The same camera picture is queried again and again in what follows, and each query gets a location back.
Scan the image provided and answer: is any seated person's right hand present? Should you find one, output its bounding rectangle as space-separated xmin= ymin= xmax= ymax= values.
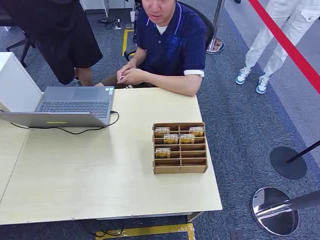
xmin=116 ymin=62 xmax=137 ymax=82

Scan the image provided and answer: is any seated person's left hand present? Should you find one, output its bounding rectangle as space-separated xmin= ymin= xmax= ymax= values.
xmin=120 ymin=67 xmax=147 ymax=86

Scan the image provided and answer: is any seated person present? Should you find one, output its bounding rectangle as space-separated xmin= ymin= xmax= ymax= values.
xmin=94 ymin=0 xmax=208 ymax=98

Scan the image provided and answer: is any gold hotel card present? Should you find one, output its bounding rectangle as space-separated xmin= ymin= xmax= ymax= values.
xmin=180 ymin=134 xmax=195 ymax=145
xmin=163 ymin=134 xmax=180 ymax=145
xmin=155 ymin=148 xmax=171 ymax=159
xmin=154 ymin=127 xmax=171 ymax=138
xmin=189 ymin=126 xmax=205 ymax=137

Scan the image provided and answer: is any wooden slotted card holder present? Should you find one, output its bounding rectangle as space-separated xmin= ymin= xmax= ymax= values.
xmin=152 ymin=122 xmax=208 ymax=175

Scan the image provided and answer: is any yellow floor tape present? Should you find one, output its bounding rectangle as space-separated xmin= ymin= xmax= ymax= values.
xmin=122 ymin=28 xmax=137 ymax=57
xmin=95 ymin=223 xmax=196 ymax=240

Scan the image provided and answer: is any black equipment stand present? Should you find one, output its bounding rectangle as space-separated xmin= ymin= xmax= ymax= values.
xmin=132 ymin=0 xmax=143 ymax=44

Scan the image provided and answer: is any grey laptop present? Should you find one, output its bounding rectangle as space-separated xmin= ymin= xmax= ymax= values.
xmin=0 ymin=86 xmax=115 ymax=129

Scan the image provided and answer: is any white furniture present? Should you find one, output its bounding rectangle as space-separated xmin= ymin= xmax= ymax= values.
xmin=79 ymin=0 xmax=137 ymax=18

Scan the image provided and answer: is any black office chair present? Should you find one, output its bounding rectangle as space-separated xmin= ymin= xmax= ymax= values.
xmin=124 ymin=1 xmax=216 ymax=63
xmin=0 ymin=6 xmax=37 ymax=69

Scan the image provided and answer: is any chrome stanchion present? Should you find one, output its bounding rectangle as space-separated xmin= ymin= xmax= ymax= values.
xmin=205 ymin=0 xmax=226 ymax=55
xmin=251 ymin=187 xmax=320 ymax=237

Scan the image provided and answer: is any white cabinet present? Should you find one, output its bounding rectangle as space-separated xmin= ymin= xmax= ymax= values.
xmin=0 ymin=51 xmax=44 ymax=114

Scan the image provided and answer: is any red barrier belt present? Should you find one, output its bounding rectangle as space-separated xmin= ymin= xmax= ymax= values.
xmin=248 ymin=0 xmax=320 ymax=95

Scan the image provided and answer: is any black stanchion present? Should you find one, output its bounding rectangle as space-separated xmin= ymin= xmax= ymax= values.
xmin=269 ymin=140 xmax=320 ymax=180

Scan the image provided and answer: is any black laptop cable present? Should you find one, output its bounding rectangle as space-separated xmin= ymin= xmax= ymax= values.
xmin=0 ymin=110 xmax=120 ymax=136

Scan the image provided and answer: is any black floor cable with plug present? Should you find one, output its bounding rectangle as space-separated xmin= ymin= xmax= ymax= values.
xmin=99 ymin=18 xmax=122 ymax=31

